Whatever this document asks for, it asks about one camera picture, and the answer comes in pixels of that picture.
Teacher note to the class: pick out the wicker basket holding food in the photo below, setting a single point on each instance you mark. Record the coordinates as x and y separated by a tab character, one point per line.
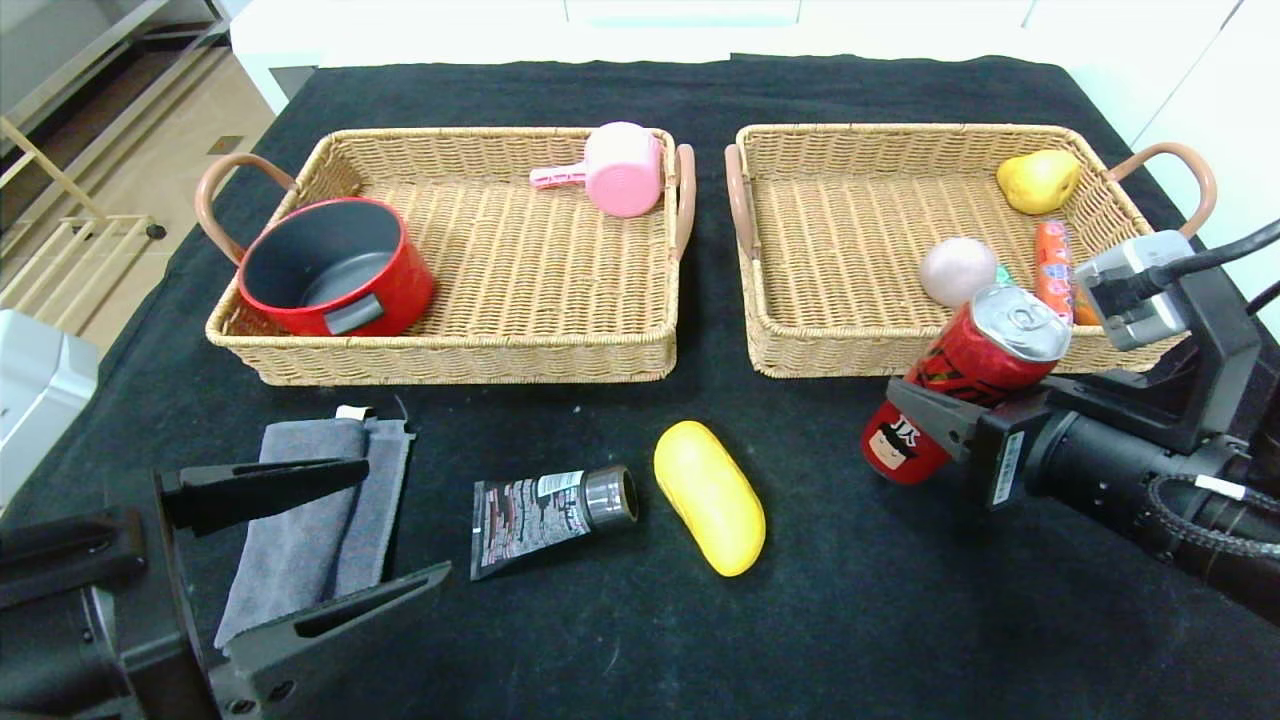
860	250

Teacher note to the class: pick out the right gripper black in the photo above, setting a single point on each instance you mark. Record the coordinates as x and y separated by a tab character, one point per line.
1006	462

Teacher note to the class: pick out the black tube grey cap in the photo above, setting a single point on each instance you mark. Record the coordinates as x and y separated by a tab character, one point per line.
530	520

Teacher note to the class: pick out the pale pink peach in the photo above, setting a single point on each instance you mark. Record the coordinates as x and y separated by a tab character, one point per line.
955	270

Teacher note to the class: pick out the wicker basket holding kitchenware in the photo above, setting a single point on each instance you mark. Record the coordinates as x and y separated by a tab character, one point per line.
520	260

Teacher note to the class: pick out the orange sausage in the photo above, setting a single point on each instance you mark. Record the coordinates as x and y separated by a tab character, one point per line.
1052	260

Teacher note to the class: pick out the green gum pack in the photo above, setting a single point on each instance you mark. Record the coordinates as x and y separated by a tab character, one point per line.
1003	273

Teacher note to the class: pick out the red pot grey inside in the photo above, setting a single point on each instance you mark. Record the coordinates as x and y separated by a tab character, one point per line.
400	288

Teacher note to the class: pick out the grey folded towel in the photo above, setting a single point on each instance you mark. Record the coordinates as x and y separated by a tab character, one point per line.
300	560

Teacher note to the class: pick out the wooden rack on wheels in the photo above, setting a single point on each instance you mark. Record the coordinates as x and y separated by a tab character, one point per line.
100	221

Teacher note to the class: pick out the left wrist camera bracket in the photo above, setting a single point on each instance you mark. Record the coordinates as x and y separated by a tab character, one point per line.
60	555

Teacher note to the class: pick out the red soda can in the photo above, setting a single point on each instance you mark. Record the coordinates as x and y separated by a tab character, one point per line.
1000	350

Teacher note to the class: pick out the orange fruit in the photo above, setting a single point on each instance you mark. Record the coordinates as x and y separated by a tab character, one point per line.
1085	312

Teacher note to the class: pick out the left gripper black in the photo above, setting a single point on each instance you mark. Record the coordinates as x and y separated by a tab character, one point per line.
178	600

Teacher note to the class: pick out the grey metal shelf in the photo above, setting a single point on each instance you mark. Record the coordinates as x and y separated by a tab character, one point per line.
40	40

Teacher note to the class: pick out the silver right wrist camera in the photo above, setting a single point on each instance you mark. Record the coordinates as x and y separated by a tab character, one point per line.
1120	255

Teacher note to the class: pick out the black tablecloth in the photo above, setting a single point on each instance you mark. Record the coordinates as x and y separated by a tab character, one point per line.
800	640

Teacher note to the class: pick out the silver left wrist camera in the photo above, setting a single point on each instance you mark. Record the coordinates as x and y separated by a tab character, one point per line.
40	400

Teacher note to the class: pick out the yellow pear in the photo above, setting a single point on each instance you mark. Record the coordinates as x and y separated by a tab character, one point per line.
1038	183

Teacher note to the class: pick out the yellow oblong food item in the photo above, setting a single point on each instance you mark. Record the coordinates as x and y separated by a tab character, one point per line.
710	500

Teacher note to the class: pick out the pink plastic measuring cup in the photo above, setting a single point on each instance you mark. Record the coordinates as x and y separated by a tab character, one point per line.
625	172

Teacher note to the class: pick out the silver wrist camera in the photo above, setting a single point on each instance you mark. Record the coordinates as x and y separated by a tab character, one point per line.
40	400
1120	255

